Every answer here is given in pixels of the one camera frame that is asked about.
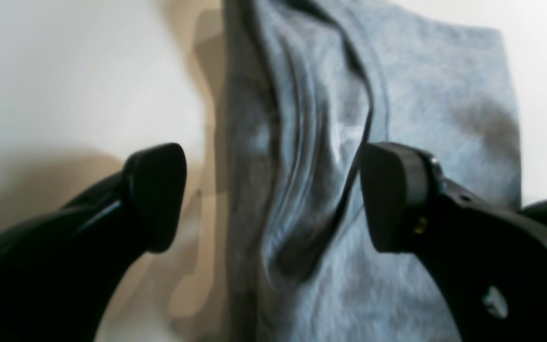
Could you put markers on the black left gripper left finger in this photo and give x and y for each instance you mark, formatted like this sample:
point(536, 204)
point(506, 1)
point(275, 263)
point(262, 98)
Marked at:
point(59, 271)

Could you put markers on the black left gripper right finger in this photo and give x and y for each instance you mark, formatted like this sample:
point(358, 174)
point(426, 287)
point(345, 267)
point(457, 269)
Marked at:
point(490, 264)

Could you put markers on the grey t-shirt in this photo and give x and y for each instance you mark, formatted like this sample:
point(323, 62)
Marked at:
point(308, 83)

